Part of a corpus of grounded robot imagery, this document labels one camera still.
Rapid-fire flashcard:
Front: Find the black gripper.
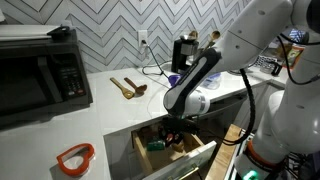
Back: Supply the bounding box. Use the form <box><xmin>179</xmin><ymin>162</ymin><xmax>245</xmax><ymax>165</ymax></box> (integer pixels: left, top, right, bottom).
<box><xmin>159</xmin><ymin>116</ymin><xmax>201</xmax><ymax>147</ymax></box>

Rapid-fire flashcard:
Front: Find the wooden drawer with white front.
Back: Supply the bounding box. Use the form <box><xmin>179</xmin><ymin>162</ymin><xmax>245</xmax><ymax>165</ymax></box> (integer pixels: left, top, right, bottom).
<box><xmin>131</xmin><ymin>116</ymin><xmax>218</xmax><ymax>180</ymax></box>

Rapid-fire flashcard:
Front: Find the dark wooden spoon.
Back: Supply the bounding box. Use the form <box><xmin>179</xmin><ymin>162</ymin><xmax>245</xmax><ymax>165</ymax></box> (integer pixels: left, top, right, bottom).
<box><xmin>123</xmin><ymin>77</ymin><xmax>148</xmax><ymax>95</ymax></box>

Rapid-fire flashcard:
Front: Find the light wooden spoon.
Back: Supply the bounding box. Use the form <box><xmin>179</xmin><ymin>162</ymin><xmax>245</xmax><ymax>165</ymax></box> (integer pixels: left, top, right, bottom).
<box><xmin>109</xmin><ymin>77</ymin><xmax>135</xmax><ymax>100</ymax></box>

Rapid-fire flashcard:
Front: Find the green packet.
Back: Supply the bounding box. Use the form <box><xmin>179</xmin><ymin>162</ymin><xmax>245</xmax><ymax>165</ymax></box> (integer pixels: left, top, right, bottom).
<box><xmin>146</xmin><ymin>139</ymin><xmax>166</xmax><ymax>152</ymax></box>

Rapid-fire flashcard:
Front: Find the white lower cabinet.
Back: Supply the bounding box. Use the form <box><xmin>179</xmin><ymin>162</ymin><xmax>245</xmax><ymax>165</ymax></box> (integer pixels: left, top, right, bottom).
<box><xmin>103</xmin><ymin>83</ymin><xmax>288</xmax><ymax>180</ymax></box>

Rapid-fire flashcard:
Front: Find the wooden robot bench top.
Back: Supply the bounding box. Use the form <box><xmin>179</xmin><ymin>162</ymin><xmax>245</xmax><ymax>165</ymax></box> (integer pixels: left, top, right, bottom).
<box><xmin>204</xmin><ymin>123</ymin><xmax>243</xmax><ymax>180</ymax></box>

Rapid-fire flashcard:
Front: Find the black and steel coffee maker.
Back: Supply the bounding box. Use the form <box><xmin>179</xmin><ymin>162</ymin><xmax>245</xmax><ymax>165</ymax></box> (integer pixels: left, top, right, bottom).
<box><xmin>170</xmin><ymin>34</ymin><xmax>200</xmax><ymax>74</ymax></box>

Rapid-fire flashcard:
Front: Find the standing wooden utensil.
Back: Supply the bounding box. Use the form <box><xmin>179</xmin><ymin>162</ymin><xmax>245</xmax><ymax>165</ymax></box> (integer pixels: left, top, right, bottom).
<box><xmin>203</xmin><ymin>30</ymin><xmax>222</xmax><ymax>51</ymax></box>
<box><xmin>188</xmin><ymin>29</ymin><xmax>200</xmax><ymax>41</ymax></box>

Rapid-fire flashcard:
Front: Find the orange heart cookie cutter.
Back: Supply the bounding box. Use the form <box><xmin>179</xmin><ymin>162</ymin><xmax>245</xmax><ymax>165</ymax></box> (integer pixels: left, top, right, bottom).
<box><xmin>55</xmin><ymin>143</ymin><xmax>96</xmax><ymax>178</ymax></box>

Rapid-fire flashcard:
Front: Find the metal box grater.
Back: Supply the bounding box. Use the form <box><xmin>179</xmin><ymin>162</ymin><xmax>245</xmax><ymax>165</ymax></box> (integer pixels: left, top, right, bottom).
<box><xmin>259</xmin><ymin>54</ymin><xmax>283</xmax><ymax>76</ymax></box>

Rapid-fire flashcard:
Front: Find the black microwave oven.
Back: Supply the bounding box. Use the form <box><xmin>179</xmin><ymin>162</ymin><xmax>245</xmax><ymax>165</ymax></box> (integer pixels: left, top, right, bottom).
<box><xmin>0</xmin><ymin>24</ymin><xmax>94</xmax><ymax>129</ymax></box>

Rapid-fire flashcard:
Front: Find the colourful snack bag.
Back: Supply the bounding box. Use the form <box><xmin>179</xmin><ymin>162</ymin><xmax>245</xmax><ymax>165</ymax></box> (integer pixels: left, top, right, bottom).
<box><xmin>276</xmin><ymin>43</ymin><xmax>306</xmax><ymax>71</ymax></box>

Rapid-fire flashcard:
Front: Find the white sheet on microwave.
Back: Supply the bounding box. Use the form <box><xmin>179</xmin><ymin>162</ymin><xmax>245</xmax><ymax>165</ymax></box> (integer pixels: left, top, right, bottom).
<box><xmin>0</xmin><ymin>23</ymin><xmax>61</xmax><ymax>42</ymax></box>

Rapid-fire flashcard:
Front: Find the brass drawer handle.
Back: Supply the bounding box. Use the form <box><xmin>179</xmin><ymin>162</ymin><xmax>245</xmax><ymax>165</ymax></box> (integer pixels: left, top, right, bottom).
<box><xmin>166</xmin><ymin>163</ymin><xmax>201</xmax><ymax>180</ymax></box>

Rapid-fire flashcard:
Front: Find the aluminium frame rail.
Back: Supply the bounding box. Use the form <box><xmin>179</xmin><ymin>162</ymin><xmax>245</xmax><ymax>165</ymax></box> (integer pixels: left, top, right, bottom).
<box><xmin>223</xmin><ymin>129</ymin><xmax>254</xmax><ymax>180</ymax></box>

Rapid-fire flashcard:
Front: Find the black power cable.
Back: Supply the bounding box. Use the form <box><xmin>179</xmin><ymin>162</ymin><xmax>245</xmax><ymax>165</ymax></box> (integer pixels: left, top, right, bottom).
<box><xmin>141</xmin><ymin>39</ymin><xmax>174</xmax><ymax>80</ymax></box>

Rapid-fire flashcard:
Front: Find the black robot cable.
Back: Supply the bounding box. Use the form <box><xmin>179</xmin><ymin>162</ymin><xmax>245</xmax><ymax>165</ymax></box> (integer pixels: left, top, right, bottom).
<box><xmin>221</xmin><ymin>68</ymin><xmax>257</xmax><ymax>147</ymax></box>

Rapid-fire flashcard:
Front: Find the white wall outlet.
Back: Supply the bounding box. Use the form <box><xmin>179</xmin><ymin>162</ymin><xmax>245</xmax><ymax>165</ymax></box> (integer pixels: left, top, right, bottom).
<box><xmin>137</xmin><ymin>29</ymin><xmax>149</xmax><ymax>48</ymax></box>

